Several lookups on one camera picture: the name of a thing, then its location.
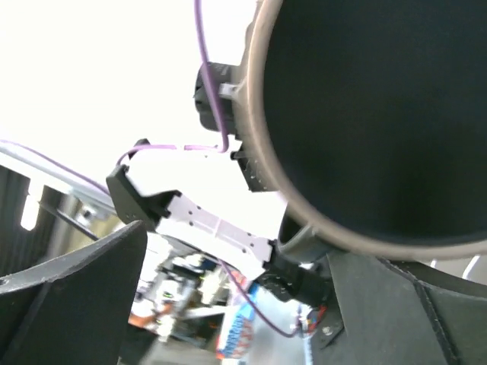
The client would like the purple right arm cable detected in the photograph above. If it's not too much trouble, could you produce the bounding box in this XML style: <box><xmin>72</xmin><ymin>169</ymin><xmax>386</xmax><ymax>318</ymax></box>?
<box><xmin>0</xmin><ymin>0</ymin><xmax>301</xmax><ymax>338</ymax></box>

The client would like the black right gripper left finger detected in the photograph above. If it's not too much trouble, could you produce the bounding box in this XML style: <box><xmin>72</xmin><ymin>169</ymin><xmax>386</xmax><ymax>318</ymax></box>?
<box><xmin>1</xmin><ymin>221</ymin><xmax>147</xmax><ymax>365</ymax></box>

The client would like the black orange patterned mug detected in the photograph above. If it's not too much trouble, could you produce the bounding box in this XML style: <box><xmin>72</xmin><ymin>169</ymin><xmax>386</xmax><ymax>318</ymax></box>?
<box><xmin>237</xmin><ymin>1</ymin><xmax>486</xmax><ymax>260</ymax></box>

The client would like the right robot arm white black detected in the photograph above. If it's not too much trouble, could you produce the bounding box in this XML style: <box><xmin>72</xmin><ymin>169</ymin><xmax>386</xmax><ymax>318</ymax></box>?
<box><xmin>1</xmin><ymin>140</ymin><xmax>486</xmax><ymax>364</ymax></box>

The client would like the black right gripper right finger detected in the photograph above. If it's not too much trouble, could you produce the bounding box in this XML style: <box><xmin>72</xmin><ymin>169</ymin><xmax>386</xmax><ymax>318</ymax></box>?
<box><xmin>327</xmin><ymin>253</ymin><xmax>486</xmax><ymax>364</ymax></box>

